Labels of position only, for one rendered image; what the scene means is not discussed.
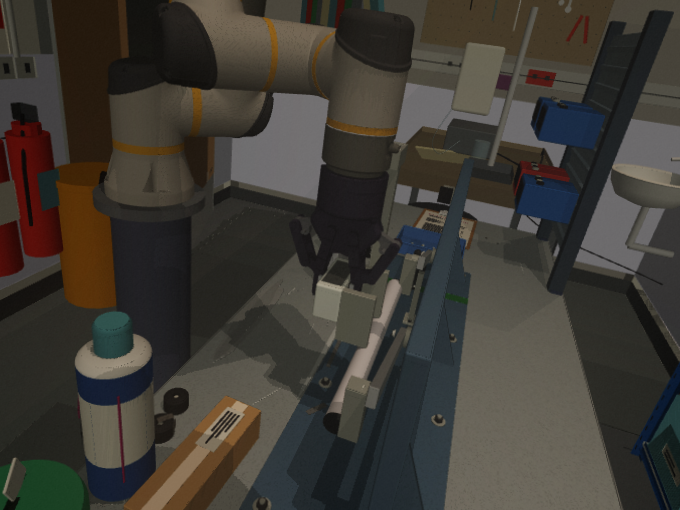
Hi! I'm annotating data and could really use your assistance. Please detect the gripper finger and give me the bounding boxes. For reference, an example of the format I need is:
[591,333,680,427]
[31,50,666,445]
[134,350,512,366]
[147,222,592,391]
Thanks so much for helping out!
[346,238,403,292]
[288,217,335,292]

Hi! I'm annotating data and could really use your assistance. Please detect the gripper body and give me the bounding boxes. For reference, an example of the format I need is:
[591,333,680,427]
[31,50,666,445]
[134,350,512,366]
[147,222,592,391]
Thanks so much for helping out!
[311,165,387,257]

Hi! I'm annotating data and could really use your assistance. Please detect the blue gauge stand block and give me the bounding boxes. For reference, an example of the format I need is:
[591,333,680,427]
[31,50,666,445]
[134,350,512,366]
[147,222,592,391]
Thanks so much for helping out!
[397,225,443,263]

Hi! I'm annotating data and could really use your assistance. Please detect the beige latch block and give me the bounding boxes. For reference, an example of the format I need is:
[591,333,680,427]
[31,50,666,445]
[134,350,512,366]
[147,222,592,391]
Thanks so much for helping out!
[338,375,371,443]

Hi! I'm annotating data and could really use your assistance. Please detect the grey pole stand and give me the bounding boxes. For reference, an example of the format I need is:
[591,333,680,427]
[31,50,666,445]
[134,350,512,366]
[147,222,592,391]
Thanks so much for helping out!
[467,7,539,186]

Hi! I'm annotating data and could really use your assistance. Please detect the brown table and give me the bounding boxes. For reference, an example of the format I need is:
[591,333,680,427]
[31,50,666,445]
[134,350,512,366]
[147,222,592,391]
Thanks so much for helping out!
[399,126,557,209]

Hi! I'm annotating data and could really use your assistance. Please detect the white printed paper card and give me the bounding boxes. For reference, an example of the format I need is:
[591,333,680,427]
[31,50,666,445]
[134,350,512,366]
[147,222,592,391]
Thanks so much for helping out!
[418,208,478,245]

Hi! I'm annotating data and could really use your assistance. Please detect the grey box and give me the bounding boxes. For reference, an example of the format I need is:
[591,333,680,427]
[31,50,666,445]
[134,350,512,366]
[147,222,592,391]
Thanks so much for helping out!
[444,118,501,156]

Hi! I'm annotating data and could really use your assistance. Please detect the white flat panel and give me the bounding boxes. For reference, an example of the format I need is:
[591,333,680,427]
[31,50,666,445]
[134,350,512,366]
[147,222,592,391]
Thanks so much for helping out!
[451,41,507,116]

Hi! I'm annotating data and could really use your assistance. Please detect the blue box red top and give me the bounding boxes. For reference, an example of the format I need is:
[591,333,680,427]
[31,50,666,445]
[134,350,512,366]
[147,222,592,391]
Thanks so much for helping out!
[511,160,581,225]

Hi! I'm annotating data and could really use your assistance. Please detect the black round knob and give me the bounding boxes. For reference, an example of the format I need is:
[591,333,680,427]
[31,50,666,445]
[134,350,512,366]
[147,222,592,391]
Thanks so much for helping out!
[153,413,178,445]
[161,388,191,417]

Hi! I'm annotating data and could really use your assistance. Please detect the orange round bin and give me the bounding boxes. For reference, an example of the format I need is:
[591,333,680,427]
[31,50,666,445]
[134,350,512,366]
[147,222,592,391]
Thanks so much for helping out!
[55,161,119,310]

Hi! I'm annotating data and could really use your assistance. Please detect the brown cardboard box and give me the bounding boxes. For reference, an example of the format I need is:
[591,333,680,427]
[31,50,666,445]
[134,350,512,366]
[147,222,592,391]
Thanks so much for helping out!
[122,395,263,510]

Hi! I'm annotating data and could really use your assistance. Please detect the brown pegboard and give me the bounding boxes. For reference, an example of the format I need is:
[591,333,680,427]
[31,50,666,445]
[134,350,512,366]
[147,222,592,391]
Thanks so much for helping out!
[418,0,616,69]

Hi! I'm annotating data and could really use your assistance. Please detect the white bottle teal cap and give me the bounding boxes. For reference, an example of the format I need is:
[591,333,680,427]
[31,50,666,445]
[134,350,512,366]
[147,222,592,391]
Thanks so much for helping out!
[73,311,158,504]

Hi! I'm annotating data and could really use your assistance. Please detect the dark blue rack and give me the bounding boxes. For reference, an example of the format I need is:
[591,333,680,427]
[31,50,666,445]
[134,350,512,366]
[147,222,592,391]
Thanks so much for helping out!
[545,20,674,297]

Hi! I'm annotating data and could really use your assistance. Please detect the red fire extinguisher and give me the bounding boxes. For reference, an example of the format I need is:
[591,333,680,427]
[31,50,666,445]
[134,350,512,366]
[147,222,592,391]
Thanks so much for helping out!
[0,102,65,279]

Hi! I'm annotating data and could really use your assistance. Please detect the white sink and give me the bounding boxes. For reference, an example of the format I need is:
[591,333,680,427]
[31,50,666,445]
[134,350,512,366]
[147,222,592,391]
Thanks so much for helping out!
[609,161,680,255]

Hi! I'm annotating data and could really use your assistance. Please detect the blue box with label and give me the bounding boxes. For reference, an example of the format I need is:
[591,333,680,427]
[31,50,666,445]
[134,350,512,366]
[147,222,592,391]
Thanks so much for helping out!
[630,366,680,510]

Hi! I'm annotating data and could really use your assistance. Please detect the green round tin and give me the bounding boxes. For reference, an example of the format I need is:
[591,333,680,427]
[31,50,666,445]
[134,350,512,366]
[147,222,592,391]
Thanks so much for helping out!
[0,458,90,510]

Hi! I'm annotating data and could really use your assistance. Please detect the white tag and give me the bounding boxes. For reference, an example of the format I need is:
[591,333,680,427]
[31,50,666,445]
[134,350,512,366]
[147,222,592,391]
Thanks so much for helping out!
[1,458,28,502]

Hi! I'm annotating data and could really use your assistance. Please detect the white rail tube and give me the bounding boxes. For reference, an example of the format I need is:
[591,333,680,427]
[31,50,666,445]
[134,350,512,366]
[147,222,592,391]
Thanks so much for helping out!
[322,278,406,429]

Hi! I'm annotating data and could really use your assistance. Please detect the blue bed rail frame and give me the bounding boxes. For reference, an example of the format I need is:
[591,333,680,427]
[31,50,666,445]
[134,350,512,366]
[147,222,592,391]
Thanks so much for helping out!
[253,157,475,510]

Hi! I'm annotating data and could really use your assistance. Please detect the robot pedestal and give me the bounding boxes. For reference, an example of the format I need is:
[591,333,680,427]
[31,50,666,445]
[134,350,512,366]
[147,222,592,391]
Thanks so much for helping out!
[92,183,209,376]

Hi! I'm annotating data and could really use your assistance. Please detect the grey wall outlet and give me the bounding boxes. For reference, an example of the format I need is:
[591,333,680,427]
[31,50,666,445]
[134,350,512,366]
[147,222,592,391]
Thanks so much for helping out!
[0,55,38,79]

